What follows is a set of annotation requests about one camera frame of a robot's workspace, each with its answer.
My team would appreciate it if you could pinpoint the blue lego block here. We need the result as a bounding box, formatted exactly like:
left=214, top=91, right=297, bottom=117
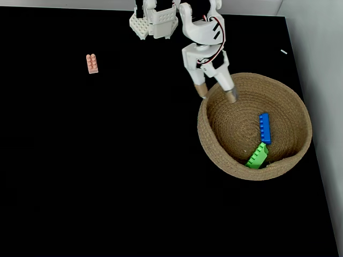
left=259, top=113, right=272, bottom=145

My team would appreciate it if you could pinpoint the green lego block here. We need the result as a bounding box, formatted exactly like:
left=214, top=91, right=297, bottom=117
left=245, top=142, right=269, bottom=170

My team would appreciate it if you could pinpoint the pink lego block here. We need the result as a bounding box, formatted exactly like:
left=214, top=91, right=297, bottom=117
left=86, top=54, right=99, bottom=74

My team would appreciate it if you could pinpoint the red black servo cable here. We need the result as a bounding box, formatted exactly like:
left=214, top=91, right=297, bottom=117
left=197, top=15, right=226, bottom=65

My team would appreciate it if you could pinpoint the round woven rope basket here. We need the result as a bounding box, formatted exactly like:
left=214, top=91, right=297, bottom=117
left=197, top=72, right=313, bottom=182

